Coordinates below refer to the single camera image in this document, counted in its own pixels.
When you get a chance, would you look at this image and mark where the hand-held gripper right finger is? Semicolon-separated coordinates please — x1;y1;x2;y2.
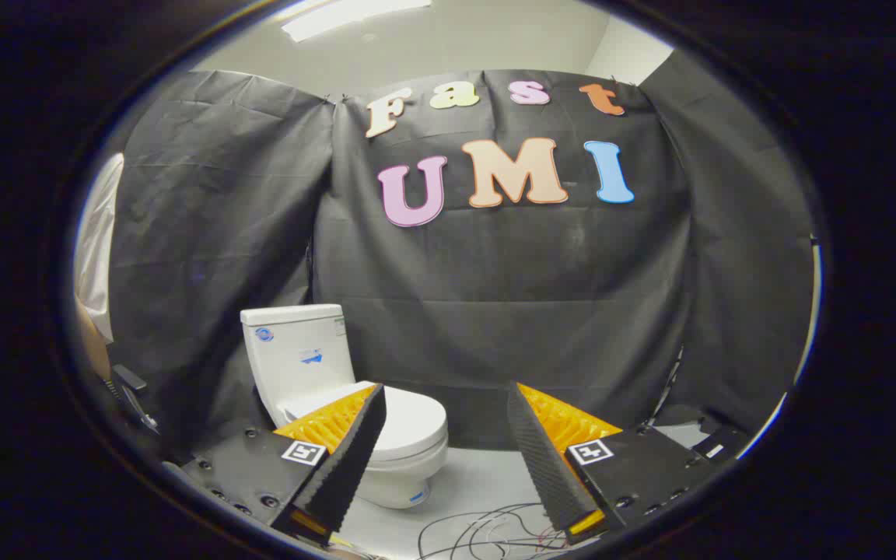
507;381;712;544

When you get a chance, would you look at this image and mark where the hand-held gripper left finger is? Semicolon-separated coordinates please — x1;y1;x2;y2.
176;383;388;547

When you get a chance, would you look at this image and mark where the white toilet lid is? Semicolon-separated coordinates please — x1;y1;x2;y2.
283;381;449;461

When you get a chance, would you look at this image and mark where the white toilet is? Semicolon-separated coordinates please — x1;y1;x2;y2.
240;304;449;510

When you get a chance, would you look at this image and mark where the black backdrop cloth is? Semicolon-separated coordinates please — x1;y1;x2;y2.
110;51;816;452

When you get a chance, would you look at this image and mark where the small black device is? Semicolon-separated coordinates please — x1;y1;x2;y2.
110;364;159;432

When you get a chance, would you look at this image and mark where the white hanging cloth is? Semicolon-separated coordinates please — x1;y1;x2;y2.
75;153;124;343

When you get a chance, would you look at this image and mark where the tangle of floor cables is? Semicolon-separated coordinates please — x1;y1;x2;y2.
417;502;577;560

